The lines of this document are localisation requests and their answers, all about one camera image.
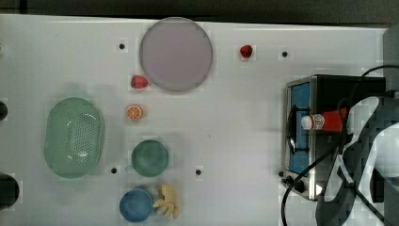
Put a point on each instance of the green oval colander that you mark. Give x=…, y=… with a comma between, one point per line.
x=74, y=138

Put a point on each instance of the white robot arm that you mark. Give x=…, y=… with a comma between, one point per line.
x=362, y=188

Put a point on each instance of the orange slice toy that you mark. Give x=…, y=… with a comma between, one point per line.
x=134, y=112

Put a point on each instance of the red plush ketchup bottle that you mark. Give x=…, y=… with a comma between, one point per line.
x=331, y=121

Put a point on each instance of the small red tomato toy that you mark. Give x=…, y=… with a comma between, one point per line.
x=246, y=51

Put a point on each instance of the yellow plush banana bunch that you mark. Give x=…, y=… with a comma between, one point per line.
x=167, y=203

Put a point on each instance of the green mug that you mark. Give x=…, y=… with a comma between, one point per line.
x=149, y=158

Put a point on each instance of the red strawberry toy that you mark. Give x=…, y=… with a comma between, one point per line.
x=139, y=82

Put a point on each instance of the blue mug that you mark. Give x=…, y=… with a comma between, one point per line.
x=136, y=205

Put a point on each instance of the silver black toaster oven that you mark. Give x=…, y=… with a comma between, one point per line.
x=317, y=94

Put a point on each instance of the grey round plate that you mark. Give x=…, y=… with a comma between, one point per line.
x=176, y=54

